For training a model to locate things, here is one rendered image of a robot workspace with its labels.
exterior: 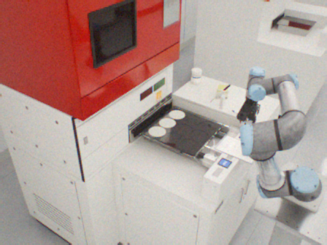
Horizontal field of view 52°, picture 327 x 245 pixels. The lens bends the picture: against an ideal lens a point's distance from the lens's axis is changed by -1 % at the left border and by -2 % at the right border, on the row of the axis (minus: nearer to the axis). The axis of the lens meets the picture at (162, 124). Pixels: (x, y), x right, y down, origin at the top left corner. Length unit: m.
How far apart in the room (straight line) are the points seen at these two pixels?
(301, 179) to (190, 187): 0.55
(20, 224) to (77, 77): 1.64
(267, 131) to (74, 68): 0.78
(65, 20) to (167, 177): 0.95
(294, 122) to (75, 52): 0.85
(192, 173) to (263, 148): 0.68
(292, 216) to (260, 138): 0.62
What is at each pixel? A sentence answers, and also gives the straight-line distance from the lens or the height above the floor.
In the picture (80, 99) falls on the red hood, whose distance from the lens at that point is 1.48.
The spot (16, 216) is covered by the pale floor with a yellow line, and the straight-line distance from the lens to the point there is 2.90.
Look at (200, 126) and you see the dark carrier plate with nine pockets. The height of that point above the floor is 0.90.
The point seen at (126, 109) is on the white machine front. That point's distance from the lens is 1.84.
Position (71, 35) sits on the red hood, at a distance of 1.35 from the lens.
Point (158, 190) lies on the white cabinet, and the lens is 1.79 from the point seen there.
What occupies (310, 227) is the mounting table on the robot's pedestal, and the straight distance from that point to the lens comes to 1.74.
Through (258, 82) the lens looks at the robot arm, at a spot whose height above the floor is 1.36.
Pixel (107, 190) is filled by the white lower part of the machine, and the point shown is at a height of 0.64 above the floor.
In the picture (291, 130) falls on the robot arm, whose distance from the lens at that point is 1.23.
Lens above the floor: 2.09
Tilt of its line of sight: 36 degrees down
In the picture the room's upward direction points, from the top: 1 degrees clockwise
